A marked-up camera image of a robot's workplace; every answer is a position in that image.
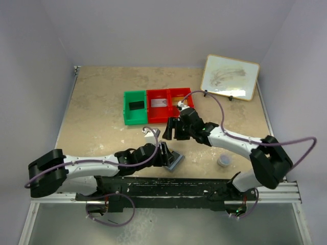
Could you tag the gold card in bin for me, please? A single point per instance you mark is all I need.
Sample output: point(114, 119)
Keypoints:
point(175, 100)

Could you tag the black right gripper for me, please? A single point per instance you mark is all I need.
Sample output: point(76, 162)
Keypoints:
point(167, 135)

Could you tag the green bin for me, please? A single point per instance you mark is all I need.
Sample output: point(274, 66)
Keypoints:
point(135, 117)

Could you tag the black whiteboard stand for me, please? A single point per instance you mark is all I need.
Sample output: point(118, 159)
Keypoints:
point(206, 93)

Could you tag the grey leather card holder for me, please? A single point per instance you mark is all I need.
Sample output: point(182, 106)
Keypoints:
point(176, 158)

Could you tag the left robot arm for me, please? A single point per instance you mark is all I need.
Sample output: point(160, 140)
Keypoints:
point(55, 172)

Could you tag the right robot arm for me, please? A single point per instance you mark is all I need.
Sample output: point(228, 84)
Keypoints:
point(270, 163)

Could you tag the red bin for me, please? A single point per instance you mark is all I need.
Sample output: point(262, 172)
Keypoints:
point(157, 115)
point(177, 95)

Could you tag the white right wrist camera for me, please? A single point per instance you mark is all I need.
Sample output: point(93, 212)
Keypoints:
point(181, 106)

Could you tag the small clear cup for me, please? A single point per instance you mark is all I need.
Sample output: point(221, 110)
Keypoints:
point(224, 160)

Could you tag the yellow framed whiteboard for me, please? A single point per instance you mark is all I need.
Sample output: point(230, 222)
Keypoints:
point(230, 77)

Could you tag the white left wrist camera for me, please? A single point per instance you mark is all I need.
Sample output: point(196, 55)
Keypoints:
point(151, 136)

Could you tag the silver card in bin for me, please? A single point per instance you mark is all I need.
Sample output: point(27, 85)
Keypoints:
point(157, 103)

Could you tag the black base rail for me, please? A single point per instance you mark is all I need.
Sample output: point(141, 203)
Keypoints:
point(166, 193)

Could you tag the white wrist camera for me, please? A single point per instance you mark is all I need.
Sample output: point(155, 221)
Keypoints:
point(151, 136)
point(181, 106)

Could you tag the black card in bin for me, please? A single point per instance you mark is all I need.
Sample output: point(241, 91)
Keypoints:
point(137, 105)

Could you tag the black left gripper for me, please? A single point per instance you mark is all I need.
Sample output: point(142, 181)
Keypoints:
point(166, 154)

